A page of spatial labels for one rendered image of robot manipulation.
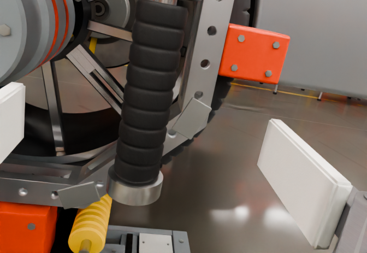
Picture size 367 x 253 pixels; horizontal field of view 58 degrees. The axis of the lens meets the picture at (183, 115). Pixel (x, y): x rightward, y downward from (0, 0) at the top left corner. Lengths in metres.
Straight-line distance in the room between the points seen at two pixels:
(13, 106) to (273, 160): 0.13
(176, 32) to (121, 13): 0.70
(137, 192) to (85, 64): 0.35
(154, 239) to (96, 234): 0.74
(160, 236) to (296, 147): 1.18
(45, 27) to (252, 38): 0.26
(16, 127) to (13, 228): 0.41
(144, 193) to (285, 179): 0.12
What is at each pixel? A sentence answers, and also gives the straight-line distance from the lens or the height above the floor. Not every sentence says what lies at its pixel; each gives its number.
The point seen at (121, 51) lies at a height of 0.75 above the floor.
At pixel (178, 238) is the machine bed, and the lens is 1.33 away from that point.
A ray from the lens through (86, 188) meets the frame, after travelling 0.52.
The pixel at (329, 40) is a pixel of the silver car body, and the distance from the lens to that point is 0.99.
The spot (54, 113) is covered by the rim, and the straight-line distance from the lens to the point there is 0.60.
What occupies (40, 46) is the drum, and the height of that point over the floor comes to 0.83.
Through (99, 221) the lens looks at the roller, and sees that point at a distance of 0.59.
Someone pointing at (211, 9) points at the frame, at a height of 0.90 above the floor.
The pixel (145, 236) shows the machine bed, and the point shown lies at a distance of 1.31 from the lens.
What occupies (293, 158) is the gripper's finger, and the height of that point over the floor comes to 0.84.
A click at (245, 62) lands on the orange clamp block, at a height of 0.84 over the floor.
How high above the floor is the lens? 0.89
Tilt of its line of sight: 18 degrees down
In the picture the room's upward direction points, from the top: 11 degrees clockwise
